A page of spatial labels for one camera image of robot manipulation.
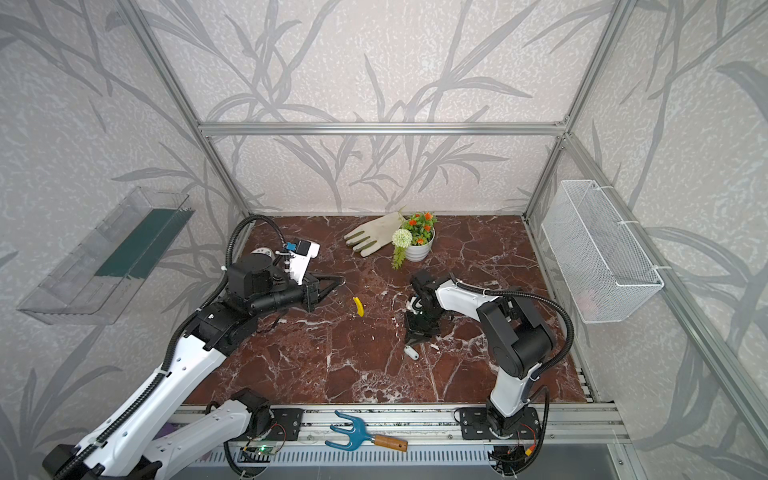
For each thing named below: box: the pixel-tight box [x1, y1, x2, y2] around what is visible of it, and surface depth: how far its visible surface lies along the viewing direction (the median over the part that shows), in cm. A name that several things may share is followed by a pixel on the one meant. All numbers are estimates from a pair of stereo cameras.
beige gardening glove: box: [344, 211, 403, 257], surface depth 114 cm
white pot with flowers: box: [392, 211, 437, 270], surface depth 98 cm
